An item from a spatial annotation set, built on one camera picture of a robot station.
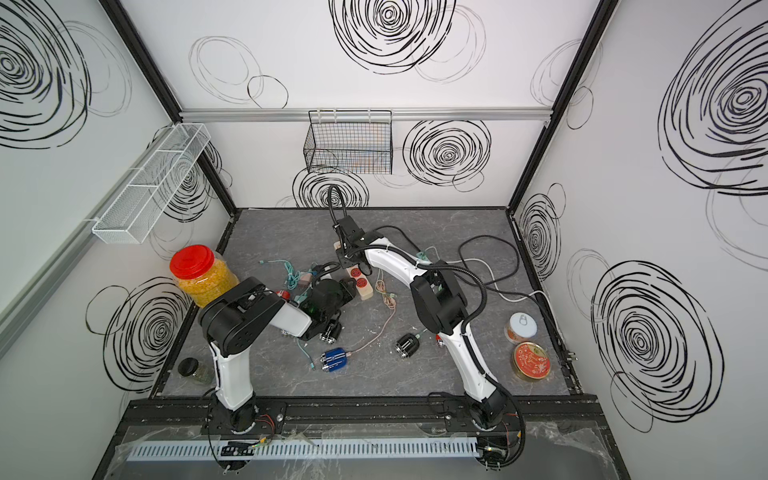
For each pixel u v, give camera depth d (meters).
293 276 0.99
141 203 0.75
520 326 0.85
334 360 0.81
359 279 0.96
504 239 1.12
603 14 0.72
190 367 0.80
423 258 0.63
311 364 0.82
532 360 0.79
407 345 0.83
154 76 0.81
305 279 0.97
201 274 0.81
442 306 0.57
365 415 0.76
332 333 0.85
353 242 0.74
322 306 0.76
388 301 0.91
